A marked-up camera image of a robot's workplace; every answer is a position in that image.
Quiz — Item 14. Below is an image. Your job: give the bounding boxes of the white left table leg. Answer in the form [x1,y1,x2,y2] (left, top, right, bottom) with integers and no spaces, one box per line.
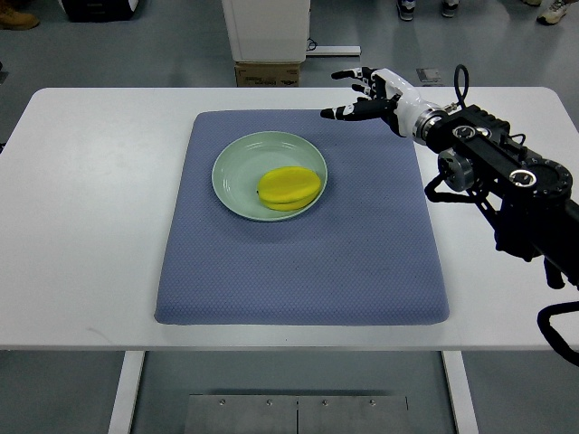
[108,351,146,434]

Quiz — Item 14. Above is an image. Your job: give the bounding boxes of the cardboard box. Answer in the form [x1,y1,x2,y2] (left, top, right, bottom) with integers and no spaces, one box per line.
[234,62,301,88]

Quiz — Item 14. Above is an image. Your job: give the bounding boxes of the tan boot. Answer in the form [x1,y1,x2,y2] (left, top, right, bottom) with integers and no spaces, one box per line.
[0,4,40,31]

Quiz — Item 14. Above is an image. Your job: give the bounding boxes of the grey sneaker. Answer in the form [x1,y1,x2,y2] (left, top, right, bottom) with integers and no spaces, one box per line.
[441,0,460,18]

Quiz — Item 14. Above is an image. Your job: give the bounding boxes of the white table leg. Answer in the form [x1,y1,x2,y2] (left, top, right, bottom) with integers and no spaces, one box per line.
[108,351,146,434]
[441,351,479,434]

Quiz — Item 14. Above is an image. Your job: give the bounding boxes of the metal floor plate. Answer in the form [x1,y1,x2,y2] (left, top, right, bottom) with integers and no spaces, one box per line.
[185,394,413,433]

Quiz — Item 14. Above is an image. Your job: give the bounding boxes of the blue textured mat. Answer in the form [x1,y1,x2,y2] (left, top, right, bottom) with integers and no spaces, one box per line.
[155,110,449,326]

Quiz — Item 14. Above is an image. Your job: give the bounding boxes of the dark sneaker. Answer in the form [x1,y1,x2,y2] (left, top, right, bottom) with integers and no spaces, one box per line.
[396,0,415,22]

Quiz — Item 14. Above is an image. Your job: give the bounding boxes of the white cabinet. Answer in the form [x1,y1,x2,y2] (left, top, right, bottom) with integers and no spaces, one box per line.
[222,0,310,63]

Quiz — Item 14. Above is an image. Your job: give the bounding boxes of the light green plate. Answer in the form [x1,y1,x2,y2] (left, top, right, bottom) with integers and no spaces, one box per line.
[212,131,328,222]

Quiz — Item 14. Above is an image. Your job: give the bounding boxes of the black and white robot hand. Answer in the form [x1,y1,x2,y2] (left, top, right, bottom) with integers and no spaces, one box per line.
[320,67,444,139]

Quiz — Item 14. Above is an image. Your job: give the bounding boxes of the grey floor outlet cover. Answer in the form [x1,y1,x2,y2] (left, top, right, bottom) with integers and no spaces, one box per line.
[416,68,442,84]

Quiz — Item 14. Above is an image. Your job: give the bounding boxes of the white right table leg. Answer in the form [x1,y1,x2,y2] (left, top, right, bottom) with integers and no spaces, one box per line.
[441,351,479,434]

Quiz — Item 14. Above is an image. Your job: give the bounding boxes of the black bin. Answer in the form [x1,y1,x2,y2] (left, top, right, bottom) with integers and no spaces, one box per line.
[59,0,140,23]

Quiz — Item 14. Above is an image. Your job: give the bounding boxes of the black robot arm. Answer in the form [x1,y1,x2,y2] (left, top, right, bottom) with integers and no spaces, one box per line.
[418,64,578,289]

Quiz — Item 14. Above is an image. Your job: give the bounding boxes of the white base bar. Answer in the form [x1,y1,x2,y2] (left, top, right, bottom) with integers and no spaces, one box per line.
[306,45,361,57]

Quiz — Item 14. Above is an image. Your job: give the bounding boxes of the beige sneaker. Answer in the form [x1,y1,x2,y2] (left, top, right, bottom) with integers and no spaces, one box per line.
[536,0,569,25]

